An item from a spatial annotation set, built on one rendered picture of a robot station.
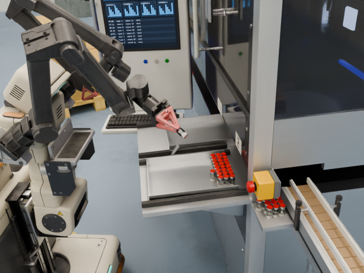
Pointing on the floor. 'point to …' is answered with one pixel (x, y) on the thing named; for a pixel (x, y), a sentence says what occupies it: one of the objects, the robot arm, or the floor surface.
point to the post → (261, 116)
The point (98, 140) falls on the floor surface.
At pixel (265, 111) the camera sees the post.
